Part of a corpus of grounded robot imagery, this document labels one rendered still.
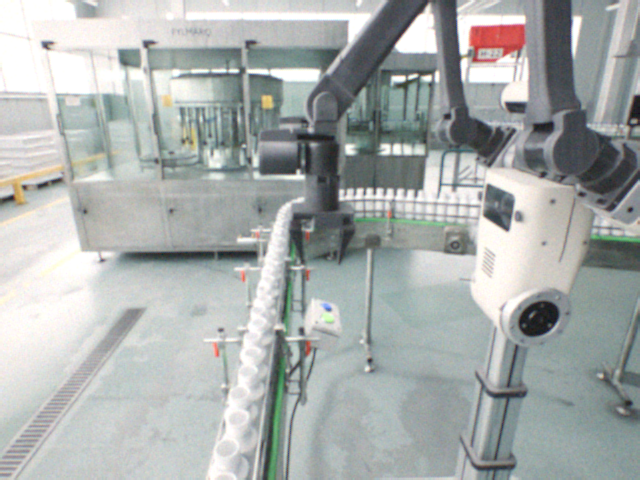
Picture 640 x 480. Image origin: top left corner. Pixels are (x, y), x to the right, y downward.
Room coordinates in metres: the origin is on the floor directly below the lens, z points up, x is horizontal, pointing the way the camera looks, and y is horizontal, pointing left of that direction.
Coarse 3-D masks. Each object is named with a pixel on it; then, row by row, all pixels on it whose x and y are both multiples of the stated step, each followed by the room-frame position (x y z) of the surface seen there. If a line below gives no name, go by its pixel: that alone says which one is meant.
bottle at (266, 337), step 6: (258, 318) 0.81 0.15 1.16; (252, 324) 0.79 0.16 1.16; (258, 324) 0.81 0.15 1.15; (264, 324) 0.79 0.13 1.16; (252, 330) 0.79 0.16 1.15; (258, 330) 0.78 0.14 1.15; (264, 330) 0.79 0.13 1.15; (264, 336) 0.78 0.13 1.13; (270, 336) 0.80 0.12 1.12; (264, 342) 0.78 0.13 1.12; (270, 342) 0.79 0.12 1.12; (270, 348) 0.78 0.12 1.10; (270, 354) 0.78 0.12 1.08; (270, 378) 0.78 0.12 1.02
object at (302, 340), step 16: (272, 224) 1.74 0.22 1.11; (304, 224) 1.75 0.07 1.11; (304, 240) 1.75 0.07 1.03; (304, 256) 1.75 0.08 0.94; (288, 272) 1.30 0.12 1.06; (304, 272) 1.29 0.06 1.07; (304, 288) 1.30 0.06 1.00; (304, 304) 1.30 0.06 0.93; (224, 336) 0.85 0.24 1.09; (240, 336) 0.85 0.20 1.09; (304, 336) 0.85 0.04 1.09; (224, 352) 0.85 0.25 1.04; (304, 352) 0.85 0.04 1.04; (224, 368) 0.84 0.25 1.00; (304, 368) 0.85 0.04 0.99; (224, 384) 0.84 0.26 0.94; (288, 384) 0.87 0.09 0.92; (304, 384) 0.85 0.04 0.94; (224, 400) 0.84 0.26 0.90; (304, 400) 0.85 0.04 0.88
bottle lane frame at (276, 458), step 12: (288, 288) 1.30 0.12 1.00; (288, 300) 1.21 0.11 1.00; (288, 312) 1.13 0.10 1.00; (288, 324) 1.07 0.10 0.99; (288, 336) 1.05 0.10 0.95; (288, 348) 1.03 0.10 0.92; (288, 360) 1.02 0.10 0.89; (276, 396) 0.75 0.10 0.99; (276, 408) 0.70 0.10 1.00; (276, 420) 0.67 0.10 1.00; (276, 432) 0.63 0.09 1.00; (276, 444) 0.60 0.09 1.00; (276, 456) 0.57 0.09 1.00; (276, 468) 0.55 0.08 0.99
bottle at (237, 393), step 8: (232, 392) 0.57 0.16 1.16; (240, 392) 0.58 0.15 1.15; (248, 392) 0.56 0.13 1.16; (232, 400) 0.55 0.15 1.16; (240, 400) 0.54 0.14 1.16; (248, 400) 0.55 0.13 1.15; (232, 408) 0.55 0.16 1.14; (240, 408) 0.54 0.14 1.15; (248, 408) 0.55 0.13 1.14; (256, 408) 0.57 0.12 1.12; (256, 416) 0.55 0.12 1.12; (256, 424) 0.55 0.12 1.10
